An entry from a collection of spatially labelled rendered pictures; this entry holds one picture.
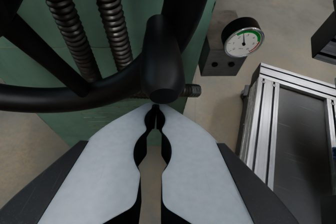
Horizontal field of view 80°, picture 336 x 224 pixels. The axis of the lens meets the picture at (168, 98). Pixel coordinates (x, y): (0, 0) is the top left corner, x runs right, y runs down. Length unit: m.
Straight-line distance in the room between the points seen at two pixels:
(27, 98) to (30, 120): 0.87
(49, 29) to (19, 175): 0.72
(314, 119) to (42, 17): 0.93
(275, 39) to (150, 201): 1.26
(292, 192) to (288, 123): 0.25
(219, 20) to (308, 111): 0.64
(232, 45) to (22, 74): 0.44
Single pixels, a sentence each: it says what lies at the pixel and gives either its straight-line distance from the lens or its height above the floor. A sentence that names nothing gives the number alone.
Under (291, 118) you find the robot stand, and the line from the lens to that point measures 0.93.
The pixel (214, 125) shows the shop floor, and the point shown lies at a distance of 1.01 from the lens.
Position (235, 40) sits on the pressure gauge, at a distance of 0.35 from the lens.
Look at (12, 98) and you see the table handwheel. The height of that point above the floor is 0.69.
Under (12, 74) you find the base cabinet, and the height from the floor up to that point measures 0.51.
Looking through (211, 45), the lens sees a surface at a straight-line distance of 0.40.
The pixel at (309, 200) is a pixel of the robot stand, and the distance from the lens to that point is 0.83.
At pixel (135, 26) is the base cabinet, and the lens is 0.38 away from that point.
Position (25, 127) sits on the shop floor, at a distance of 1.11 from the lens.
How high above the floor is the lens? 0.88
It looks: 57 degrees down
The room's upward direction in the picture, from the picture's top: 8 degrees clockwise
